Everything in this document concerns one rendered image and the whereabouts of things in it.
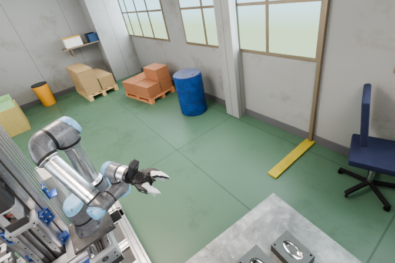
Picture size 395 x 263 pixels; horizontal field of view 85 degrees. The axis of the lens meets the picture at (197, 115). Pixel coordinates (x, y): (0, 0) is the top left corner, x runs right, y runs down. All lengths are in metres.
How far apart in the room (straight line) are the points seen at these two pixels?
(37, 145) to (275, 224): 1.34
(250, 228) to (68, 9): 7.03
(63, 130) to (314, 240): 1.44
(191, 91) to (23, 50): 4.96
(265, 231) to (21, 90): 7.08
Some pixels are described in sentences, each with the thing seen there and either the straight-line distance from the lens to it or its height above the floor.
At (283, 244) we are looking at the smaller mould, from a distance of 1.44.
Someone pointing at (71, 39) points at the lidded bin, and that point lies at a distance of 6.95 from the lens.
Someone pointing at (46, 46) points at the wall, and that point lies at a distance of 7.46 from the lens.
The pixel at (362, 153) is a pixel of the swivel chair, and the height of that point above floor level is 0.50.
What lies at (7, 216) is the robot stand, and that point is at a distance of 1.47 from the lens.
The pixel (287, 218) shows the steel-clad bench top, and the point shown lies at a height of 0.80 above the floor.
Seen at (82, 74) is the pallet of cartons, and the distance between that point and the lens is 6.16.
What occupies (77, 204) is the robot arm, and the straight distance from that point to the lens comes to 1.37.
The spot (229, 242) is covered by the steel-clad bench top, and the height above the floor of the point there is 0.80.
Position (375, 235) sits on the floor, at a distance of 2.66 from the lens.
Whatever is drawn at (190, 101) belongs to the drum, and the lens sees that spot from 3.97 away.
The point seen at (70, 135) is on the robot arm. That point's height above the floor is 1.61.
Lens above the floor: 2.12
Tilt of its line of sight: 31 degrees down
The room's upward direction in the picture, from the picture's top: 12 degrees counter-clockwise
